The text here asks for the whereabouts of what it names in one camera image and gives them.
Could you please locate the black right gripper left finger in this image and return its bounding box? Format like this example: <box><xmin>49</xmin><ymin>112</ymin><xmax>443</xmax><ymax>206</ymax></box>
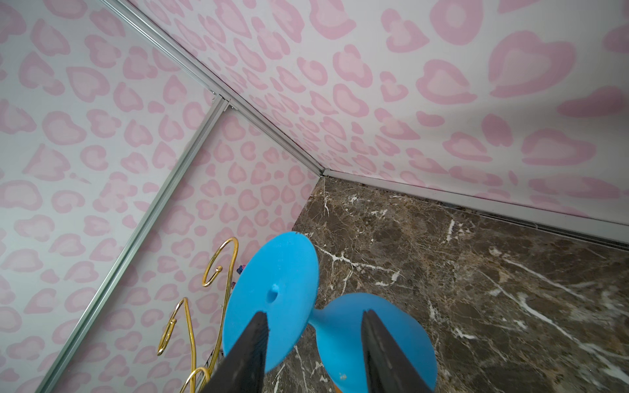
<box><xmin>201</xmin><ymin>311</ymin><xmax>270</xmax><ymax>393</ymax></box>

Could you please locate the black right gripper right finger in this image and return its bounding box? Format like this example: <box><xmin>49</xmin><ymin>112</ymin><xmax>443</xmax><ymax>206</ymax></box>
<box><xmin>360</xmin><ymin>309</ymin><xmax>432</xmax><ymax>393</ymax></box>

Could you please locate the gold wire rack wooden base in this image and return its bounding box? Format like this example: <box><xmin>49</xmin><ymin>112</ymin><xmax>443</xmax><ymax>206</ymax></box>
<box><xmin>156</xmin><ymin>236</ymin><xmax>241</xmax><ymax>393</ymax></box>

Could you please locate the blue wine glass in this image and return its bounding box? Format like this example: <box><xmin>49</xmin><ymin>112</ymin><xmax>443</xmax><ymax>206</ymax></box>
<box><xmin>223</xmin><ymin>232</ymin><xmax>437</xmax><ymax>392</ymax></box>

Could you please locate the aluminium frame strut left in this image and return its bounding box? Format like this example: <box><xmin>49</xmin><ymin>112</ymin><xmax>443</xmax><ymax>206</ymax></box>
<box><xmin>36</xmin><ymin>1</ymin><xmax>324</xmax><ymax>392</ymax></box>

